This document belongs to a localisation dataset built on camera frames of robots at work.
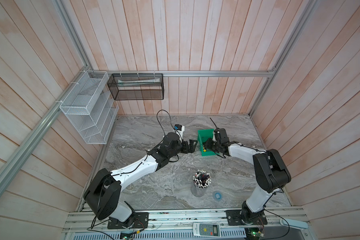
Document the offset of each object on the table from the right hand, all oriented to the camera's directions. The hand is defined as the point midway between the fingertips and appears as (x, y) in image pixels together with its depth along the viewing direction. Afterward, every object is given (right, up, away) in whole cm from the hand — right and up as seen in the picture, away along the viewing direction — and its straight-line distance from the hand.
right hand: (206, 143), depth 98 cm
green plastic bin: (0, +5, +8) cm, 9 cm away
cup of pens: (-7, -16, -25) cm, 31 cm away
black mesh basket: (-48, +40, +7) cm, 63 cm away
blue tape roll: (+4, -28, -16) cm, 33 cm away
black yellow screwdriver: (-2, -4, -3) cm, 6 cm away
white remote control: (-5, -39, -28) cm, 48 cm away
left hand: (-11, +1, -17) cm, 21 cm away
